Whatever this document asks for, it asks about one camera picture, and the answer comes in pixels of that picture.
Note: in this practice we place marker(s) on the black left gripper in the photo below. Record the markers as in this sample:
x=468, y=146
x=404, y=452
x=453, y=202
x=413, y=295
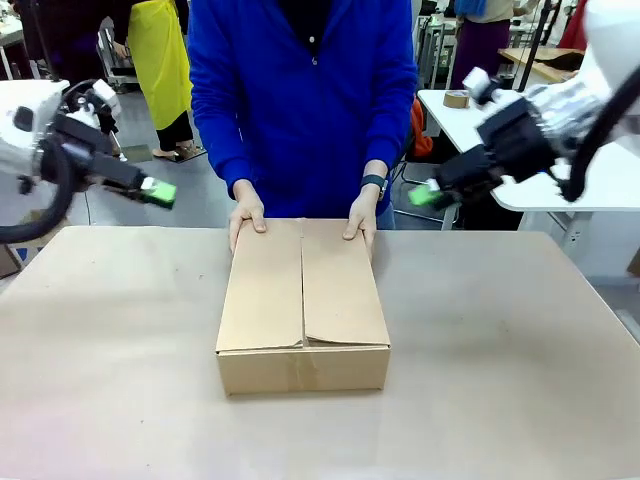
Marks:
x=100, y=165

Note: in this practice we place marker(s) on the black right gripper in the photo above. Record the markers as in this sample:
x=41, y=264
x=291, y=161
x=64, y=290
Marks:
x=515, y=140

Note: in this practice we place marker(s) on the brown cardboard box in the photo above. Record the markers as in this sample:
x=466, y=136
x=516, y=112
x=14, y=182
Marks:
x=300, y=300

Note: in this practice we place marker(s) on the person's left forearm blue sleeve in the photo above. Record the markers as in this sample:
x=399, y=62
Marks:
x=387, y=140

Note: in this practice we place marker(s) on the person's right forearm blue sleeve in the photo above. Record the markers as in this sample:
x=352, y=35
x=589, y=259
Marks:
x=225, y=160

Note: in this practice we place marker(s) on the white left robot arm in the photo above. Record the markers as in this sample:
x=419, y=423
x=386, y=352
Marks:
x=12, y=150

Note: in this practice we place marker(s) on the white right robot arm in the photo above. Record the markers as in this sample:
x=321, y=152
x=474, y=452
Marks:
x=605, y=30

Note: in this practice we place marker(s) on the cardboard box with blue print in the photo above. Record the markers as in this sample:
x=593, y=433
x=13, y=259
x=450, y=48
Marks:
x=10, y=260

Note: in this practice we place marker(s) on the person's left hand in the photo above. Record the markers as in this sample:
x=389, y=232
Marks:
x=364, y=215

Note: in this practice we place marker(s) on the person's right hand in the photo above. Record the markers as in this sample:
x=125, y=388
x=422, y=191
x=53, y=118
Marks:
x=247, y=210

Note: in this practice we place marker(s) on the dark green floor board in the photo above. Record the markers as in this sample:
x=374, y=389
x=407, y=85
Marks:
x=137, y=152

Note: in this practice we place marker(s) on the person's blue jeans legs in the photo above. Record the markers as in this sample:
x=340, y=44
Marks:
x=386, y=217

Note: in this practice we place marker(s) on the orange bag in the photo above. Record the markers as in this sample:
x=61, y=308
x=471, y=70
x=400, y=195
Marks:
x=420, y=135

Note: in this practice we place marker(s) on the black wrist watch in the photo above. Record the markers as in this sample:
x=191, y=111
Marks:
x=372, y=181

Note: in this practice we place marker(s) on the white side table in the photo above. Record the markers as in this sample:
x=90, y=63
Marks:
x=450, y=127

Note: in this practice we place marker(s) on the brown packing tape roll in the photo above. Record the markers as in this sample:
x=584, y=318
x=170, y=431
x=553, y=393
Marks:
x=456, y=100

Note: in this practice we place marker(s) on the grey metal cart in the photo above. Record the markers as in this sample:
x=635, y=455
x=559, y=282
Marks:
x=120, y=75

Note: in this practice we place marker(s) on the person in yellow apron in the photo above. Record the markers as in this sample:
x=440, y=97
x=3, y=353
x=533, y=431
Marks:
x=160, y=65

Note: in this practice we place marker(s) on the metal shelf rack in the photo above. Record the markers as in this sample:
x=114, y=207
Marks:
x=435, y=50

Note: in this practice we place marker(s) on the person in purple skirt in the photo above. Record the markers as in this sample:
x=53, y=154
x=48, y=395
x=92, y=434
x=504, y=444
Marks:
x=480, y=50

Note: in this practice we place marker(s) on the person's torso blue sweater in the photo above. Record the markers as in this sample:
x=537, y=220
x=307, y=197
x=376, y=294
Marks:
x=300, y=125

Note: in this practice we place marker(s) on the wooden work table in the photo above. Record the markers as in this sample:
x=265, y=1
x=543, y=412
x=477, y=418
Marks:
x=545, y=62

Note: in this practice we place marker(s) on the black stand pole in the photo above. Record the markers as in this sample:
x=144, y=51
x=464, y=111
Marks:
x=531, y=50

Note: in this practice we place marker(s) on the person in dark clothes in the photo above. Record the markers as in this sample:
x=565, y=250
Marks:
x=75, y=30

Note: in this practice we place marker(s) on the person in red garment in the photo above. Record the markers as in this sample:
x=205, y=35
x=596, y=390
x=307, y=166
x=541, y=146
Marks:
x=575, y=30

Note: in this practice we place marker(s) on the metal chair frame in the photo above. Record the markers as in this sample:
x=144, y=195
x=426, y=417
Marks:
x=415, y=172

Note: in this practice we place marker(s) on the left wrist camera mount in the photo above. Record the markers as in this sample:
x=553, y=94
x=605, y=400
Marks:
x=102, y=95

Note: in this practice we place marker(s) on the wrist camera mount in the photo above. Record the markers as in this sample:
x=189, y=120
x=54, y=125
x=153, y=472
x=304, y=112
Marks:
x=102, y=95
x=480, y=82

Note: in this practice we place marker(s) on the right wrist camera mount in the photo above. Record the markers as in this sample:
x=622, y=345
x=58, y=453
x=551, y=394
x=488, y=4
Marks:
x=480, y=82

